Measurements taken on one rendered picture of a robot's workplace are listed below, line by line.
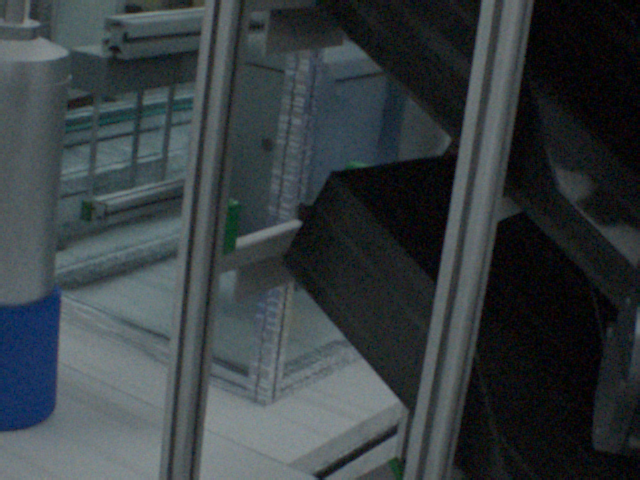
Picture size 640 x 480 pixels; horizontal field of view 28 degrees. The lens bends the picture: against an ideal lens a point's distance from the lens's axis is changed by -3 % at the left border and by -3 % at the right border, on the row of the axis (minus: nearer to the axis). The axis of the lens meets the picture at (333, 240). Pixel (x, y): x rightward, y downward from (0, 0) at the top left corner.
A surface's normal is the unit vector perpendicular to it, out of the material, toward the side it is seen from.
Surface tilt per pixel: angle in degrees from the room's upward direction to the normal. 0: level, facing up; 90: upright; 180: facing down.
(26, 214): 90
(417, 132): 73
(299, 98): 90
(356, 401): 0
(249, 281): 90
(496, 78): 90
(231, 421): 0
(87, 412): 0
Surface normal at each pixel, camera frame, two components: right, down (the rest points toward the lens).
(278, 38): 0.83, 0.27
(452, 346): -0.54, 0.19
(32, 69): 0.61, 0.13
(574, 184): 0.42, -0.73
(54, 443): 0.13, -0.94
